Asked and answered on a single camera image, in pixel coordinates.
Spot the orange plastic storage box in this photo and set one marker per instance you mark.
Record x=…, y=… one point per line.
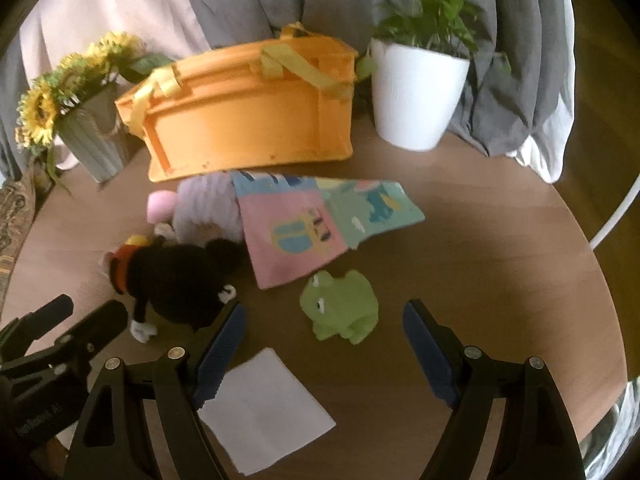
x=240, y=120

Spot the green frog plush toy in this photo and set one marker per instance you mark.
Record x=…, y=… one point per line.
x=337, y=307

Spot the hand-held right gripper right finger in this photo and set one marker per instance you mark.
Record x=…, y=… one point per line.
x=429, y=355

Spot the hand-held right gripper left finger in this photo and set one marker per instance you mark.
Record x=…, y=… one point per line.
x=220, y=355

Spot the sunflower bouquet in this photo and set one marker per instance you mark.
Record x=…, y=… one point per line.
x=47, y=95

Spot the shiny pale cloth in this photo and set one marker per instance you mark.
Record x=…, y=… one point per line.
x=617, y=425

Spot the pastel cloth book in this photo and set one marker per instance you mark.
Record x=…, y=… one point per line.
x=295, y=230

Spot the pink plush toy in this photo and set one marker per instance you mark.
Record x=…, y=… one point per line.
x=161, y=206

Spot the white curved tube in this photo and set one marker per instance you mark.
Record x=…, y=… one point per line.
x=617, y=210

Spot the patterned cushion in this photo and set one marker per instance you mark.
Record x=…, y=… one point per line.
x=15, y=220

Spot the green plant in white pot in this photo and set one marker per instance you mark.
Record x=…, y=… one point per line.
x=412, y=95

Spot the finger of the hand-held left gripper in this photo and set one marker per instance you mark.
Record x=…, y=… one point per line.
x=42, y=316
x=97, y=325

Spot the ribbed grey vase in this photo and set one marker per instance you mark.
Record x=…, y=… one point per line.
x=97, y=135

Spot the black mouse plush toy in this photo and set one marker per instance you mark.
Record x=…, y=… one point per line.
x=175, y=275

